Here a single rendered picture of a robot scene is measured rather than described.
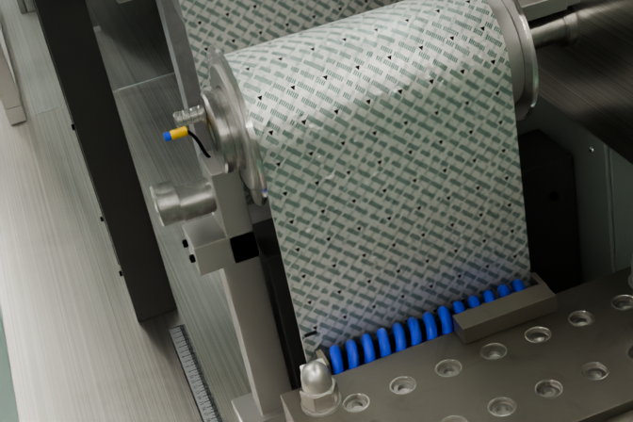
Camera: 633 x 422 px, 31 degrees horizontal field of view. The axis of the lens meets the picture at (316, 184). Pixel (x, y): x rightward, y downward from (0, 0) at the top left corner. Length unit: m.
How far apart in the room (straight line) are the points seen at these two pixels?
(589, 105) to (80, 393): 0.64
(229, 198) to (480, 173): 0.23
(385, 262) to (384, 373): 0.10
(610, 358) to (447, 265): 0.17
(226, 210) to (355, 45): 0.20
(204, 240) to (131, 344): 0.33
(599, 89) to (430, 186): 0.19
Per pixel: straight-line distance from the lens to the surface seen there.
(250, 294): 1.11
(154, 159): 1.76
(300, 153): 0.96
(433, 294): 1.08
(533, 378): 1.01
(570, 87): 1.13
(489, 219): 1.07
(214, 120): 0.96
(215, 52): 0.97
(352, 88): 0.96
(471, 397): 0.99
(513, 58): 1.01
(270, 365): 1.16
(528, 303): 1.06
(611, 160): 1.13
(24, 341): 1.44
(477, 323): 1.04
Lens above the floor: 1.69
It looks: 30 degrees down
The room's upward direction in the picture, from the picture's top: 12 degrees counter-clockwise
